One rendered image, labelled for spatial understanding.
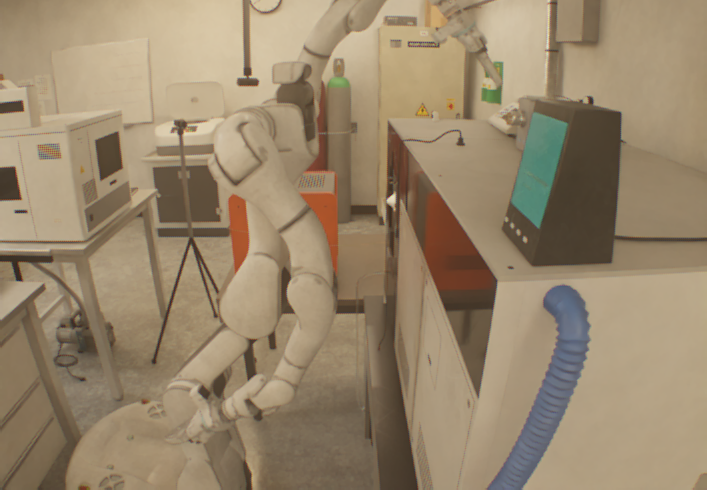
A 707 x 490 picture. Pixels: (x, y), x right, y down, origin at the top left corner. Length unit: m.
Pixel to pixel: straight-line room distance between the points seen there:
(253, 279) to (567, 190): 0.80
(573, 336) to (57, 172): 2.07
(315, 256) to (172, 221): 3.86
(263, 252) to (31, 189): 1.47
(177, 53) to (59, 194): 3.10
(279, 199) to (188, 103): 4.11
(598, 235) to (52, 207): 2.13
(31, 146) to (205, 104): 2.86
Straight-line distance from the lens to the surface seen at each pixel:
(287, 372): 1.04
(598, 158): 0.50
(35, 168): 2.29
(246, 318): 1.18
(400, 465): 1.20
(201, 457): 1.59
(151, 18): 5.22
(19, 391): 1.97
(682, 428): 0.78
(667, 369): 0.67
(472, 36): 1.43
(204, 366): 1.38
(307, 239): 0.87
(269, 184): 0.85
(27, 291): 1.93
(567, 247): 0.52
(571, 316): 0.47
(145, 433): 2.02
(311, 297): 0.90
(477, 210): 0.67
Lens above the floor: 1.64
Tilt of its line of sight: 20 degrees down
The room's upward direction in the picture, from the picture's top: straight up
